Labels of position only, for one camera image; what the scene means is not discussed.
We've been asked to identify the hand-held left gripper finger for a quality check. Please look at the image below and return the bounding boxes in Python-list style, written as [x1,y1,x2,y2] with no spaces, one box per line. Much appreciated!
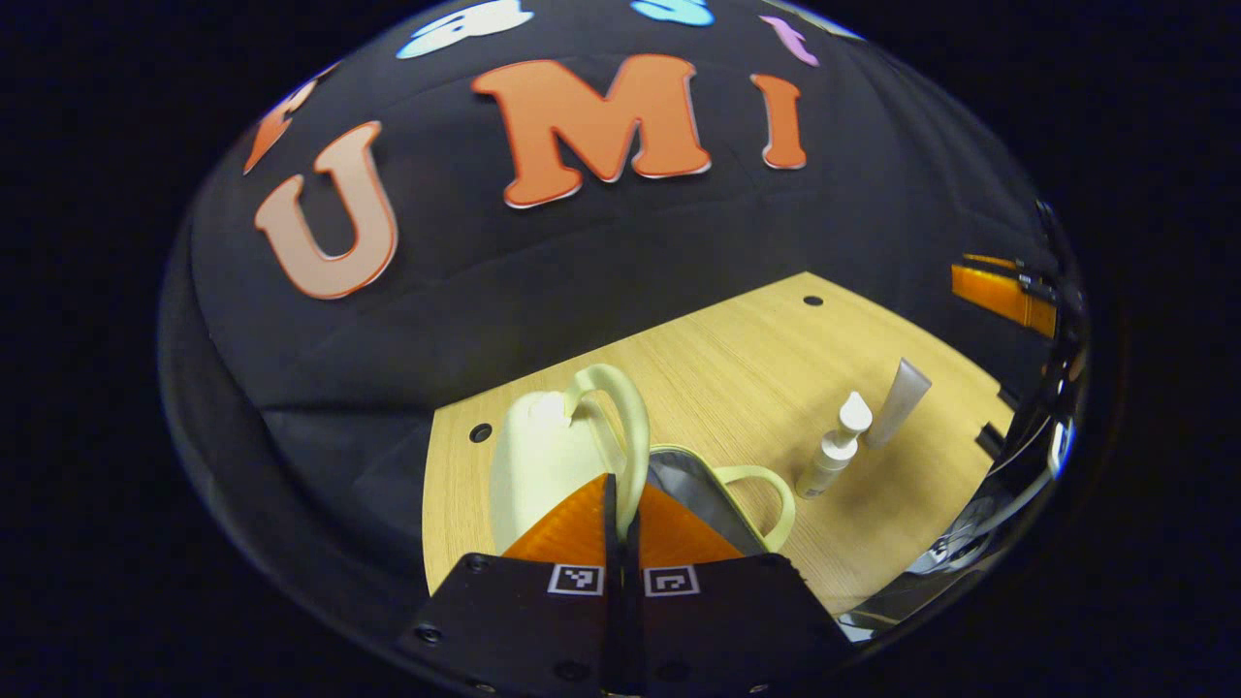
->
[623,480,856,698]
[393,473,623,698]

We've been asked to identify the frosted white tube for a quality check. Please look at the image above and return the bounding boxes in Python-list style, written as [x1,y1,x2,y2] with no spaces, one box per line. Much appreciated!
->
[863,357,934,450]

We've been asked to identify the black backdrop cloth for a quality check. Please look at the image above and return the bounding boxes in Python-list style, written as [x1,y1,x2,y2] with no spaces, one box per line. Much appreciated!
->
[160,0,1087,621]

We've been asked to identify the white pump bottle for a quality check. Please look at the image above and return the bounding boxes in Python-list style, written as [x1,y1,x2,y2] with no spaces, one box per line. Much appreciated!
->
[795,391,874,500]

